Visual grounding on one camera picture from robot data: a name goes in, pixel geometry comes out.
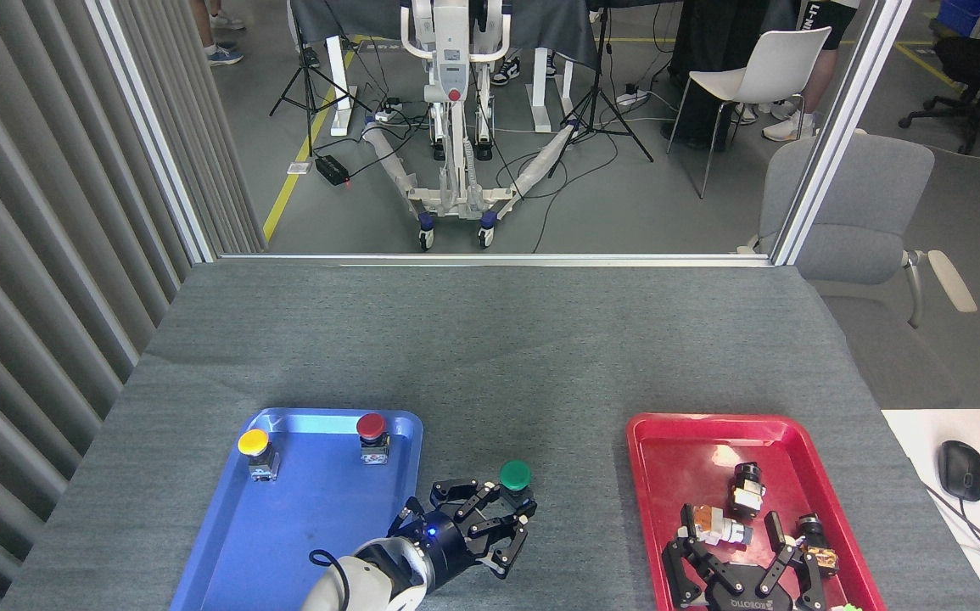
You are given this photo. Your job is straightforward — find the black mouse cable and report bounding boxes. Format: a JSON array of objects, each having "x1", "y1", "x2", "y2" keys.
[{"x1": 922, "y1": 482, "x2": 980, "y2": 595}]

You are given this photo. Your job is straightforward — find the green push button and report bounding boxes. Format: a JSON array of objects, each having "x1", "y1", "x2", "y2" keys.
[{"x1": 499, "y1": 460, "x2": 538, "y2": 515}]

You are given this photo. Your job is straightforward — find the black tripod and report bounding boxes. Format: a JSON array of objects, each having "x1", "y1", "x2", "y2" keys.
[
  {"x1": 547, "y1": 0, "x2": 655, "y2": 180},
  {"x1": 269, "y1": 0, "x2": 373, "y2": 159}
]

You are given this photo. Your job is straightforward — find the red push button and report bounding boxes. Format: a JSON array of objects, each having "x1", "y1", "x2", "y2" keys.
[{"x1": 356, "y1": 413, "x2": 392, "y2": 466}]

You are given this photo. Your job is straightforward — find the black knob switch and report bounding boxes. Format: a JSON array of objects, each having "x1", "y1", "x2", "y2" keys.
[{"x1": 727, "y1": 462, "x2": 767, "y2": 519}]

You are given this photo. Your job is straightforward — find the silver frame post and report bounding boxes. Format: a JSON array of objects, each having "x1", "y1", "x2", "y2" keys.
[
  {"x1": 770, "y1": 0, "x2": 915, "y2": 267},
  {"x1": 87, "y1": 0, "x2": 221, "y2": 265}
]

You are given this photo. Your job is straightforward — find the white plastic chair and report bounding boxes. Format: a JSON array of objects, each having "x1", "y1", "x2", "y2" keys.
[{"x1": 666, "y1": 27, "x2": 832, "y2": 201}]

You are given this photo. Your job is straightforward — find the dark draped table white legs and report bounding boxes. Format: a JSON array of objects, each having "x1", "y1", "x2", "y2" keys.
[{"x1": 288, "y1": 0, "x2": 602, "y2": 137}]

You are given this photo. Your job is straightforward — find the black computer mouse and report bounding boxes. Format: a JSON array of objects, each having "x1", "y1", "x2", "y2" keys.
[{"x1": 938, "y1": 440, "x2": 980, "y2": 503}]

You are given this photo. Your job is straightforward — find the red plastic tray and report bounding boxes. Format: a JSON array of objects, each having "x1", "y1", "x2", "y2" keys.
[{"x1": 625, "y1": 413, "x2": 888, "y2": 611}]

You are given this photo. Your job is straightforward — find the dark grey felt table mat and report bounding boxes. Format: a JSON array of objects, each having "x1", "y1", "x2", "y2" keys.
[{"x1": 0, "y1": 261, "x2": 980, "y2": 611}]

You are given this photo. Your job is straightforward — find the orange and white switch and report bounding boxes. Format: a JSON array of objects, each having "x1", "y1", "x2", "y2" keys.
[{"x1": 680, "y1": 503, "x2": 753, "y2": 549}]

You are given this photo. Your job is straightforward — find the blue crate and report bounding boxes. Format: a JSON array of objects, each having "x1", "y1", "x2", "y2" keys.
[{"x1": 937, "y1": 0, "x2": 980, "y2": 40}]

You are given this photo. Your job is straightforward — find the silver frame rail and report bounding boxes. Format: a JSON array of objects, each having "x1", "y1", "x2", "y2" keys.
[{"x1": 216, "y1": 252, "x2": 776, "y2": 269}]

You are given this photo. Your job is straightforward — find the yellow push button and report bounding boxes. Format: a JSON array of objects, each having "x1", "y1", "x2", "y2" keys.
[{"x1": 237, "y1": 429, "x2": 280, "y2": 483}]

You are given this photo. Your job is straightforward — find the black and orange switch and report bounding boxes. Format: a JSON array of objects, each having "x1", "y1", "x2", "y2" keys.
[{"x1": 795, "y1": 513, "x2": 841, "y2": 580}]

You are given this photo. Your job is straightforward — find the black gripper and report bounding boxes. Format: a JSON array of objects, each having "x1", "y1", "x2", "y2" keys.
[
  {"x1": 388, "y1": 479, "x2": 539, "y2": 588},
  {"x1": 664, "y1": 511, "x2": 827, "y2": 611}
]

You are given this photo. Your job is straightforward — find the grey office chair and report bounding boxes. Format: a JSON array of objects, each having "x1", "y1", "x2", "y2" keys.
[{"x1": 736, "y1": 129, "x2": 979, "y2": 408}]

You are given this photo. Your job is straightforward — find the white stand on wheels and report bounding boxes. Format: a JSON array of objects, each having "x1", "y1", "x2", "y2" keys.
[{"x1": 361, "y1": 0, "x2": 580, "y2": 252}]

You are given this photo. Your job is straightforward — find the grey ribbed partition panel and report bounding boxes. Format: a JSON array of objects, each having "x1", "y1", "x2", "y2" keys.
[{"x1": 0, "y1": 0, "x2": 270, "y2": 611}]

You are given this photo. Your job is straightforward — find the blue plastic tray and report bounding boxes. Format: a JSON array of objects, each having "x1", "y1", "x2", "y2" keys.
[{"x1": 169, "y1": 407, "x2": 424, "y2": 611}]

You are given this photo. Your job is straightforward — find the white side table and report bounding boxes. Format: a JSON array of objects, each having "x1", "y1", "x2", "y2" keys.
[{"x1": 880, "y1": 409, "x2": 980, "y2": 611}]

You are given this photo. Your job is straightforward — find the black box with red light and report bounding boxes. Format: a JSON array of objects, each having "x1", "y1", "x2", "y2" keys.
[{"x1": 314, "y1": 154, "x2": 351, "y2": 187}]

